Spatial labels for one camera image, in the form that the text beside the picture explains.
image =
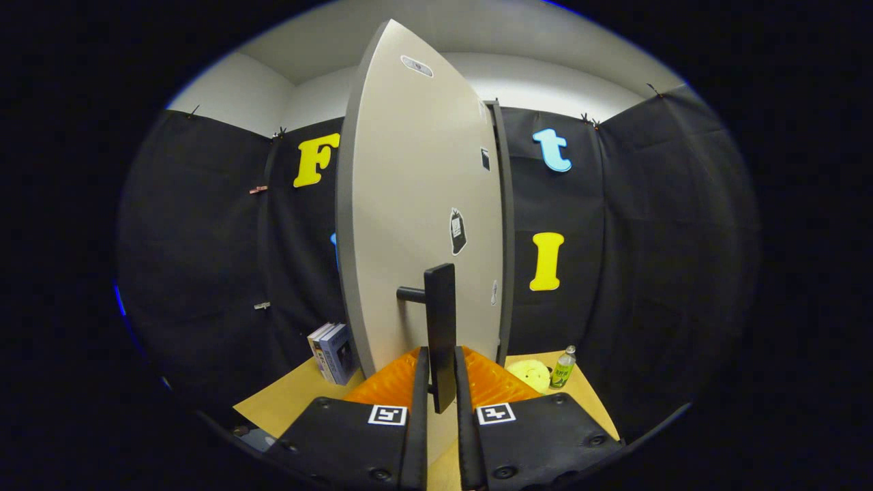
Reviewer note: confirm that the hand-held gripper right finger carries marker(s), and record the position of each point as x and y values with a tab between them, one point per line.
467	443

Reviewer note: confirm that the blue cover book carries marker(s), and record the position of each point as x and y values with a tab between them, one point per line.
339	354

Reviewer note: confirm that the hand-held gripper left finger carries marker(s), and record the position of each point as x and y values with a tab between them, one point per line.
415	443

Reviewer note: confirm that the yellow pineapple plush toy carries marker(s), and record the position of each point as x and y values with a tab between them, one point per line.
528	375

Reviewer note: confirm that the black backdrop cloth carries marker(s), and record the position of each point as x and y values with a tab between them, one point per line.
648	239

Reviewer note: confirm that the white spine book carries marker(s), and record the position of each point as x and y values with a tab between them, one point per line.
319	344

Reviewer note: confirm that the green label bottle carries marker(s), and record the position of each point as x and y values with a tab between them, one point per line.
563	372

